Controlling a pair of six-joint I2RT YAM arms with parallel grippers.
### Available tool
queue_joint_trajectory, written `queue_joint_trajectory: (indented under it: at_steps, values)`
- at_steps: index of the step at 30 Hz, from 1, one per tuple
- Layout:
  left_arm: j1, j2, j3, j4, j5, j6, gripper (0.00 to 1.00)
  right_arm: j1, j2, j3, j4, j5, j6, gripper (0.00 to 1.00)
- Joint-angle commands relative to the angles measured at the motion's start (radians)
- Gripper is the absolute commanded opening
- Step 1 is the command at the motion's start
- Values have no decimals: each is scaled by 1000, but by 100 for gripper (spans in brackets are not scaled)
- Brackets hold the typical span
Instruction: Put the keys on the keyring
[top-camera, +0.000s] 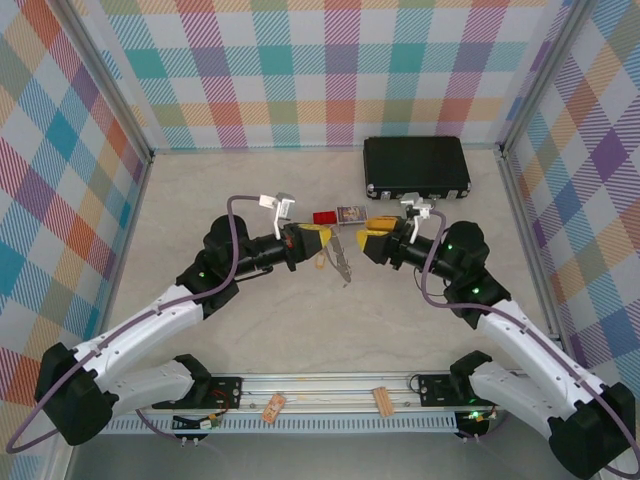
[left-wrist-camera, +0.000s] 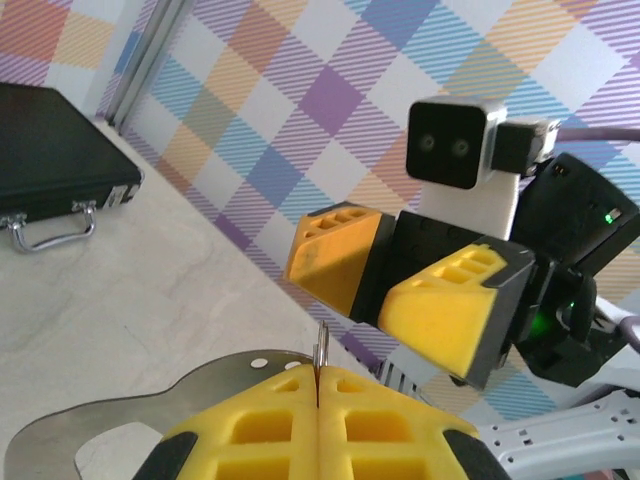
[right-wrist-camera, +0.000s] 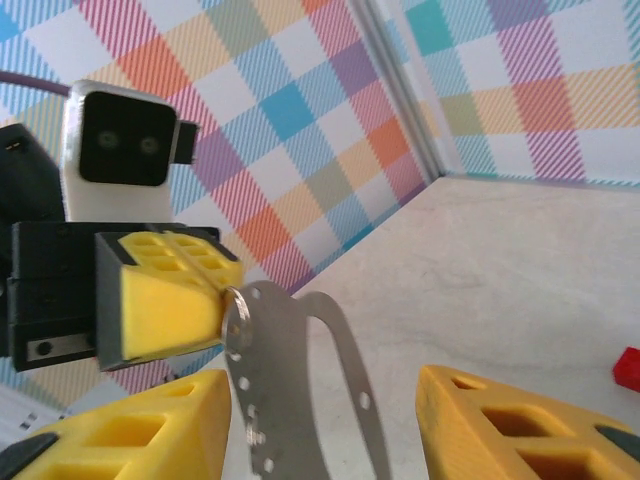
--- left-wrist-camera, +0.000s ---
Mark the black case with metal handle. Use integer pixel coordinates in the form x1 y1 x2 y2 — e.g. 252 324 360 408
0 82 146 254

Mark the aluminium frame post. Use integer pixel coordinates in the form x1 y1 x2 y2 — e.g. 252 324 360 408
102 0 195 134

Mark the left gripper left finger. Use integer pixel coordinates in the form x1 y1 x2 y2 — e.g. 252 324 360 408
132 363 321 480

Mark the silver metal keychain plate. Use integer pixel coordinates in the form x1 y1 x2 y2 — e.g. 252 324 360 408
2 348 317 480

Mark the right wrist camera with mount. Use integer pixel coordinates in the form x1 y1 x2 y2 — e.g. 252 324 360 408
405 95 562 240

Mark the white slotted cable duct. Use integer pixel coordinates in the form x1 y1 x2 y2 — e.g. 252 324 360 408
373 357 426 401

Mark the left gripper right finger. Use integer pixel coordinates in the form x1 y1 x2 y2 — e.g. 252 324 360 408
317 365 514 480

